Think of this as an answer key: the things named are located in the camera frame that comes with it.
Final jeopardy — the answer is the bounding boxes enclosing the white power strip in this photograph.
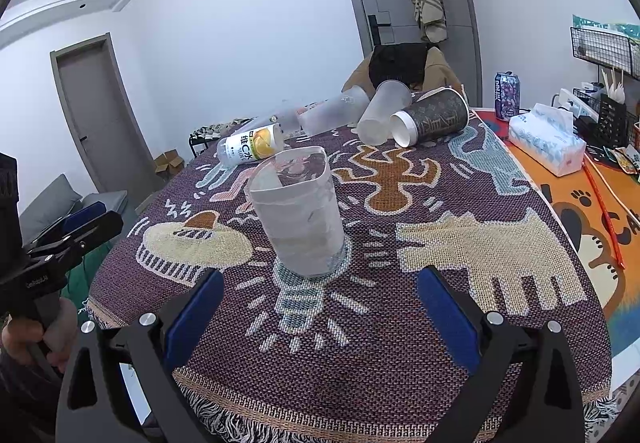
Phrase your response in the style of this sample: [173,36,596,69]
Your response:
[552,88,601,118]

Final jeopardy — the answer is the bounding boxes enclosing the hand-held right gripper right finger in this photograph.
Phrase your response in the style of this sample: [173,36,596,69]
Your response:
[416,265,587,443]

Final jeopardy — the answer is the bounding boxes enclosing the orange paw print mat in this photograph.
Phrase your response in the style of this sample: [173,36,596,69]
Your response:
[474,109,640,394]

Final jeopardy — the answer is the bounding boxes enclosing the white plastic cutlery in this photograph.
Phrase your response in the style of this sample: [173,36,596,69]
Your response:
[600,67,627,105]

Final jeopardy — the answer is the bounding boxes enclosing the white tissue pack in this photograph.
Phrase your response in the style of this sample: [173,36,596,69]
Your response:
[508,103,587,176]

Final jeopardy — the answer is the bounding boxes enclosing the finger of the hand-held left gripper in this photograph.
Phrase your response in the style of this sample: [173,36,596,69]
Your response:
[22,202,108,255]
[27,211,124,275]

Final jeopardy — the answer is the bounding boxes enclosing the clear square plastic cup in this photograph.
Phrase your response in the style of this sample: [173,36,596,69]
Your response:
[248,146,347,279]

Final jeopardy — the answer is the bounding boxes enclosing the red stick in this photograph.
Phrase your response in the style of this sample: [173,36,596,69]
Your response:
[582,154,626,270]

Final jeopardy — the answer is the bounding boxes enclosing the person's left hand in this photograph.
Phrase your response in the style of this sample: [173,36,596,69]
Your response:
[0,299,80,376]

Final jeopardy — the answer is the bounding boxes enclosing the grey interior door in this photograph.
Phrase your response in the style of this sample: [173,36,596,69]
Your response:
[50,34,166,196]

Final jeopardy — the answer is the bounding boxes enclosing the black wire wall basket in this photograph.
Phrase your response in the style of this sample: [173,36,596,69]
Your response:
[570,26,640,79]

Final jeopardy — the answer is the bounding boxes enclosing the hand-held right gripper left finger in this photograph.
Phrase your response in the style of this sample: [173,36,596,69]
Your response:
[56,267,226,443]

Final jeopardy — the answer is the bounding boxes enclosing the cardboard box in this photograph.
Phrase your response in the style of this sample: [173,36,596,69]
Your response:
[153,150,185,181]

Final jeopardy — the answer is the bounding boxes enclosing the snack packets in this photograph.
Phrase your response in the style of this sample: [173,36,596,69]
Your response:
[602,146,640,175]

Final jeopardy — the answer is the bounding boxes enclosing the black mesh organizer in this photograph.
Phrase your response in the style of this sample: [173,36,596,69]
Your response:
[595,93,640,149]

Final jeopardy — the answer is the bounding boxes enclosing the frosted plastic cup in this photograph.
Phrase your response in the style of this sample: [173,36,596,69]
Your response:
[298,86,371,137]

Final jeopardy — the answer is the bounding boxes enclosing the grey sofa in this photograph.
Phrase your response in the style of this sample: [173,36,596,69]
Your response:
[17,173,128,246]

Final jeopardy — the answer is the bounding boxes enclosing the black door lock handle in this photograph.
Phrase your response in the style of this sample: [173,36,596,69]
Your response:
[367,14,393,45]

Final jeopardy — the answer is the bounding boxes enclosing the white translucent plastic cup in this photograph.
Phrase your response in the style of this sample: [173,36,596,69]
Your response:
[356,80,414,145]

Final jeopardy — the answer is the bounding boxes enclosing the purple printed blanket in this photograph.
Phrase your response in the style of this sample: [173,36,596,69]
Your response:
[87,116,613,443]

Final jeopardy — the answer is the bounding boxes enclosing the blue soda can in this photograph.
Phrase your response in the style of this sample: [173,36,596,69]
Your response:
[494,71,521,121]

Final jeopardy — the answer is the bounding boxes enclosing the bench with patterned cushion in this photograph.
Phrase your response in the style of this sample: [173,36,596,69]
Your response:
[188,118,256,159]

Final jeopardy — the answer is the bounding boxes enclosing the dark patterned paper cup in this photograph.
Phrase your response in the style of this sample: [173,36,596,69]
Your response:
[389,86,471,147]

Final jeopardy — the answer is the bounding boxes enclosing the yellow label plastic bottle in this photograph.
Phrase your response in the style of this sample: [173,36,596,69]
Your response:
[216,123,286,169]

